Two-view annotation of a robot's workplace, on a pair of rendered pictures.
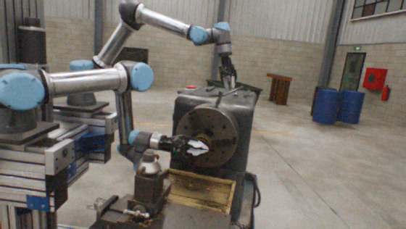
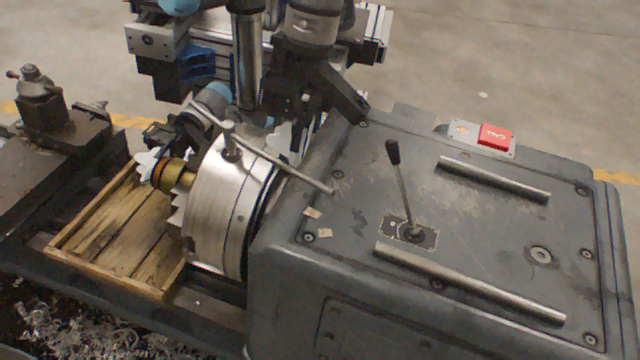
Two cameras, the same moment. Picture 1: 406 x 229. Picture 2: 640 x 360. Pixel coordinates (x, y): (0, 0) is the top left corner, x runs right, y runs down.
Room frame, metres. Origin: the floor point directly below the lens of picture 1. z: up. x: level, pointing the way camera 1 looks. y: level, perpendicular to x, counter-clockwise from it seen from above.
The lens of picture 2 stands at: (1.45, -0.74, 1.86)
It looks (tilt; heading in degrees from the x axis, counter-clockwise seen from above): 45 degrees down; 91
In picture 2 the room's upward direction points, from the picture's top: 9 degrees clockwise
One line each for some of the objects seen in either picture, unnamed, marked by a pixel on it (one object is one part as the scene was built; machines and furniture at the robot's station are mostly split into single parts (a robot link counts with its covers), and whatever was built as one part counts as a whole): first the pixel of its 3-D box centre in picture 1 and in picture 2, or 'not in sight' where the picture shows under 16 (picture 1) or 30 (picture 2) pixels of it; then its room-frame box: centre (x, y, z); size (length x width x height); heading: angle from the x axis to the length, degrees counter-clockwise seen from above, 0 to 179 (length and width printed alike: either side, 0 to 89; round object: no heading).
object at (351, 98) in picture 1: (350, 106); not in sight; (7.36, -4.31, 0.44); 0.59 x 0.59 x 0.88
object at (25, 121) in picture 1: (12, 114); not in sight; (0.90, 0.67, 1.21); 0.15 x 0.15 x 0.10
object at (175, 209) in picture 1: (163, 221); (36, 157); (0.74, 0.08, 0.95); 0.43 x 0.17 x 0.05; 78
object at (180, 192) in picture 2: (222, 141); (187, 216); (1.20, -0.13, 1.09); 0.12 x 0.11 x 0.05; 78
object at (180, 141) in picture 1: (174, 145); (173, 137); (1.09, 0.09, 1.08); 0.12 x 0.09 x 0.08; 77
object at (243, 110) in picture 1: (216, 121); (425, 264); (1.69, -0.13, 1.06); 0.59 x 0.48 x 0.39; 168
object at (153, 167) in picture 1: (148, 164); (34, 82); (0.76, 0.14, 1.13); 0.08 x 0.08 x 0.03
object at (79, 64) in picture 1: (82, 72); not in sight; (1.40, 0.65, 1.33); 0.13 x 0.12 x 0.14; 170
